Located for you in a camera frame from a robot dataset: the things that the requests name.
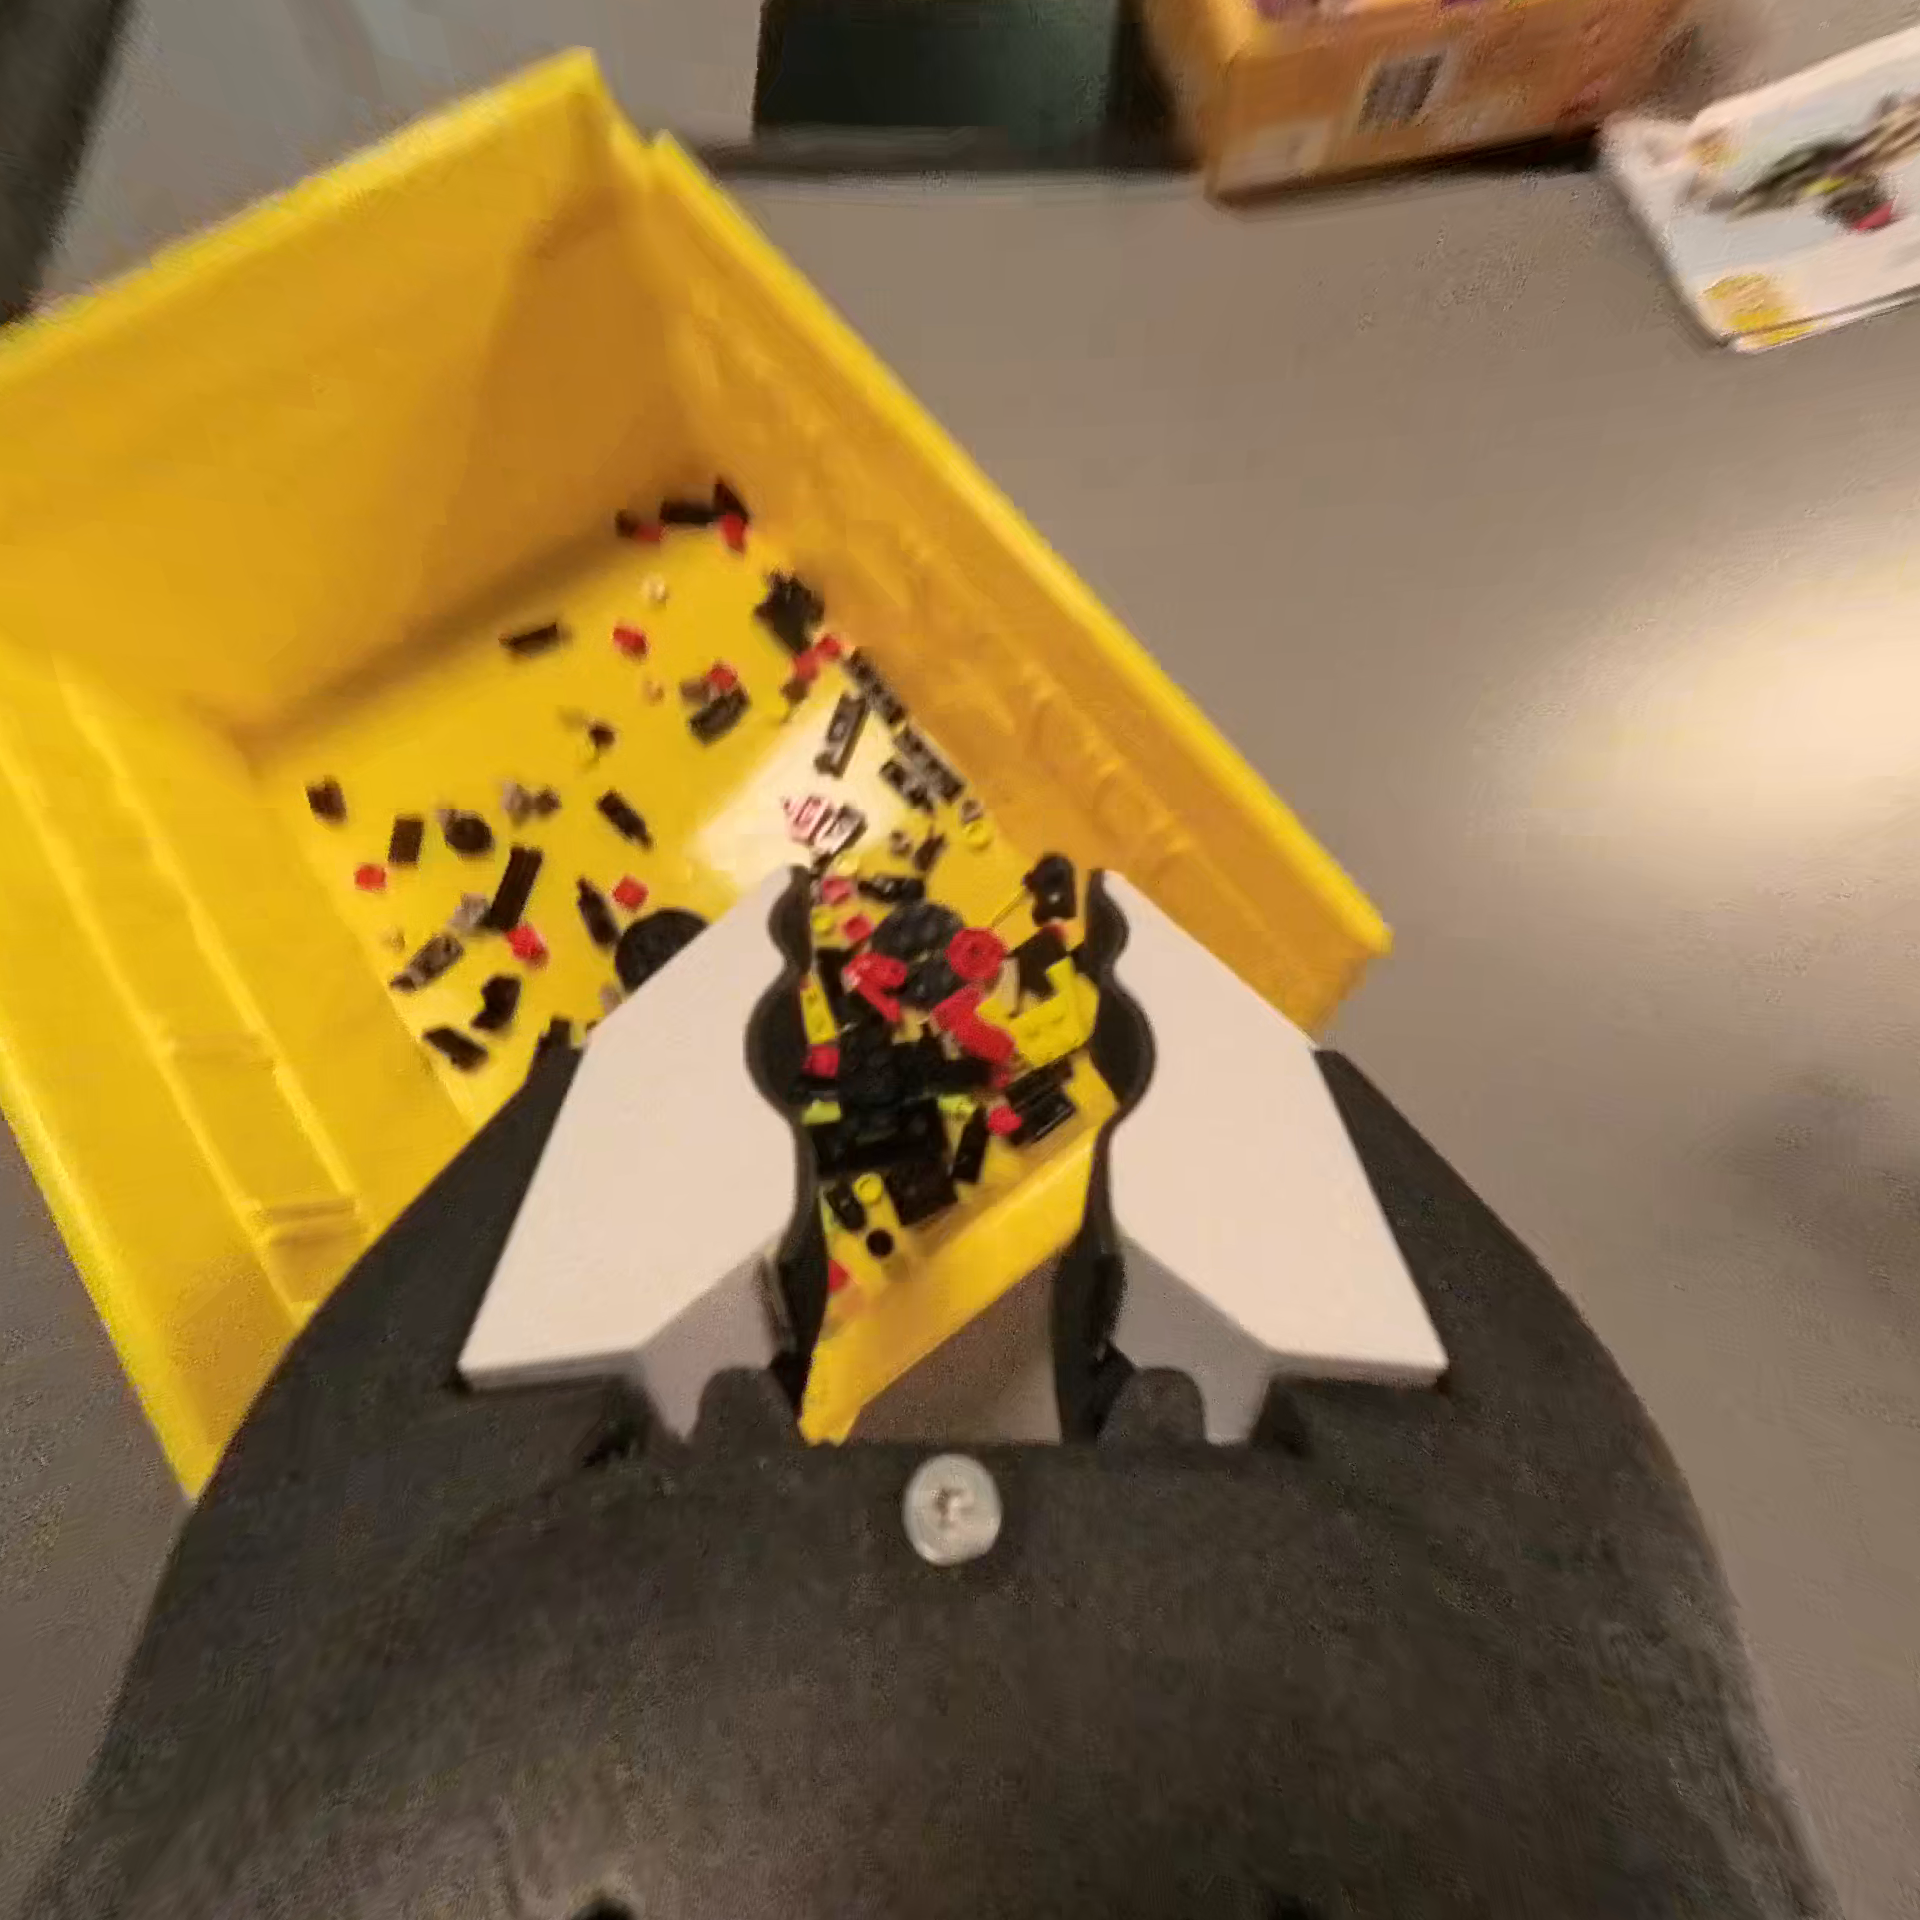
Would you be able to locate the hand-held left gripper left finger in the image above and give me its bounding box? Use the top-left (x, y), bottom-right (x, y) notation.
top-left (458, 870), bottom-right (829, 1441)

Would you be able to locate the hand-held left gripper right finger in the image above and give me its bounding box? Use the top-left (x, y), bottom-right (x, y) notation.
top-left (1050, 870), bottom-right (1449, 1445)

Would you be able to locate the pile of toy bricks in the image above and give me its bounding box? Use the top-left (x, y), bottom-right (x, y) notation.
top-left (299, 478), bottom-right (1127, 1321)

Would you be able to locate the yellow plastic bin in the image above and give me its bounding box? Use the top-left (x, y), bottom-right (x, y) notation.
top-left (0, 45), bottom-right (1394, 1501)

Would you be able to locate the colourful toy set box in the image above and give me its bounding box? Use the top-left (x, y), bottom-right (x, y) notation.
top-left (1135, 0), bottom-right (1701, 207)

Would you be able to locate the black round toy plate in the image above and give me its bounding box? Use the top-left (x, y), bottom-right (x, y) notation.
top-left (612, 904), bottom-right (711, 993)

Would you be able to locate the closed instruction booklet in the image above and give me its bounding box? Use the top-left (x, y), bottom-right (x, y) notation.
top-left (1598, 29), bottom-right (1920, 356)

